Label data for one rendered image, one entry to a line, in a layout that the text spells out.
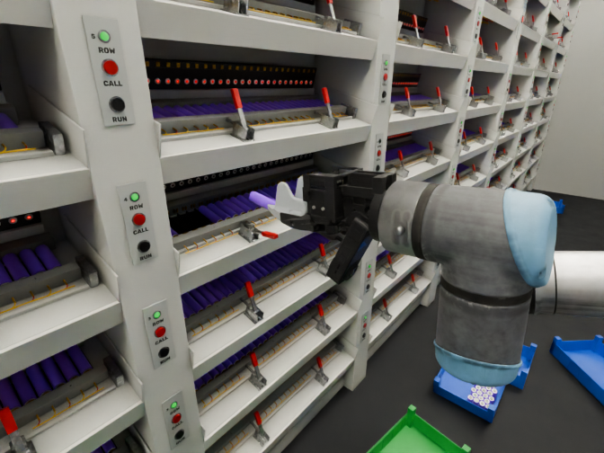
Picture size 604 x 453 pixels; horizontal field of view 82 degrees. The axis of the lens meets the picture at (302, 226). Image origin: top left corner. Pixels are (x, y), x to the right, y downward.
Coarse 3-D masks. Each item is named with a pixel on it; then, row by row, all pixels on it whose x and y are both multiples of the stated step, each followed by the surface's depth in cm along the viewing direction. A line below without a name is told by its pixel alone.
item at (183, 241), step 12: (240, 216) 74; (252, 216) 75; (264, 216) 78; (204, 228) 67; (216, 228) 68; (228, 228) 71; (180, 240) 63; (192, 240) 65; (204, 240) 66; (216, 240) 67
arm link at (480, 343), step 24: (456, 288) 37; (456, 312) 37; (480, 312) 35; (504, 312) 35; (456, 336) 38; (480, 336) 36; (504, 336) 36; (456, 360) 39; (480, 360) 37; (504, 360) 36; (480, 384) 38; (504, 384) 38
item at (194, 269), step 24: (288, 168) 98; (168, 192) 73; (192, 192) 77; (240, 240) 70; (264, 240) 72; (288, 240) 80; (192, 264) 62; (216, 264) 64; (240, 264) 70; (192, 288) 63
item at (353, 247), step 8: (352, 224) 45; (360, 224) 44; (352, 232) 45; (360, 232) 44; (368, 232) 44; (344, 240) 47; (352, 240) 46; (360, 240) 45; (368, 240) 47; (344, 248) 47; (352, 248) 46; (360, 248) 47; (336, 256) 48; (344, 256) 47; (352, 256) 47; (360, 256) 50; (336, 264) 49; (344, 264) 48; (352, 264) 49; (328, 272) 50; (336, 272) 49; (344, 272) 48; (352, 272) 50; (336, 280) 50
